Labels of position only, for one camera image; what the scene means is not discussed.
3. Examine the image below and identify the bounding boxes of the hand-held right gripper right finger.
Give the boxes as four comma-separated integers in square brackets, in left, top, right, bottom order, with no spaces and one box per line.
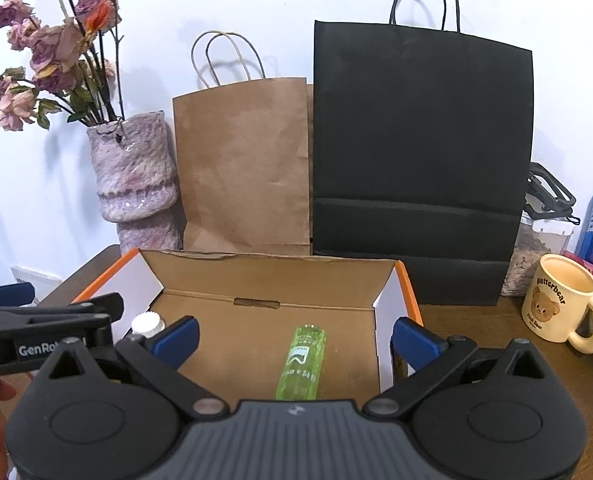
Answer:
[363,316,558,421]

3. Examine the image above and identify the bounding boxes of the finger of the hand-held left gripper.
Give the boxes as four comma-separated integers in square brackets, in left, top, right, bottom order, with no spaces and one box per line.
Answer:
[36,293,126,319]
[0,282,36,309]

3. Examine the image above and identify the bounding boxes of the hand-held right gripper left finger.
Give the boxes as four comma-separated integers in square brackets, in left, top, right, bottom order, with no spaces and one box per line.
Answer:
[35,316,230,422]

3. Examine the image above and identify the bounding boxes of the white ribbed bottle cap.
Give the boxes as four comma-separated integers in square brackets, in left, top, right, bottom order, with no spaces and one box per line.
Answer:
[130,312,166,337]

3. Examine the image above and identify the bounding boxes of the cardboard box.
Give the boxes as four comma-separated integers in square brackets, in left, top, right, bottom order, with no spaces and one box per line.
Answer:
[71,247,424,403]

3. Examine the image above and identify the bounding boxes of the green plastic bottle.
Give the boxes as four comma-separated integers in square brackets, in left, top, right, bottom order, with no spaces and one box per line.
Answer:
[275,325,327,402]

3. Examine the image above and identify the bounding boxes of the pink glazed ceramic vase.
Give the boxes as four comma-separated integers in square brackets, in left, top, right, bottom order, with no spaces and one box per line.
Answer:
[86,112,183,253]

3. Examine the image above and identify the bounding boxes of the cream bear mug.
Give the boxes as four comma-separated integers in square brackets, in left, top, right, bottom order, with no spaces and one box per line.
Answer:
[521,254,593,353]

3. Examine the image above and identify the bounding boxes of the clear jar with seeds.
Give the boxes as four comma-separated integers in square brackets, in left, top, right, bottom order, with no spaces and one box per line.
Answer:
[499,162,580,298]

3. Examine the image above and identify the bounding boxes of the brown paper bag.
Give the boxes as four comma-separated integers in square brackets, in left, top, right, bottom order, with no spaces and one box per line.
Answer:
[172,30,313,257]

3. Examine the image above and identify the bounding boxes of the black paper bag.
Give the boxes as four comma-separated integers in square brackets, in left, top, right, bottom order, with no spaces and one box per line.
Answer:
[311,0,535,307]

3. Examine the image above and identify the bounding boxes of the dried pink roses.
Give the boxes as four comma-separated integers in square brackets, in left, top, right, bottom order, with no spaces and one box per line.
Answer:
[0,0,124,132]

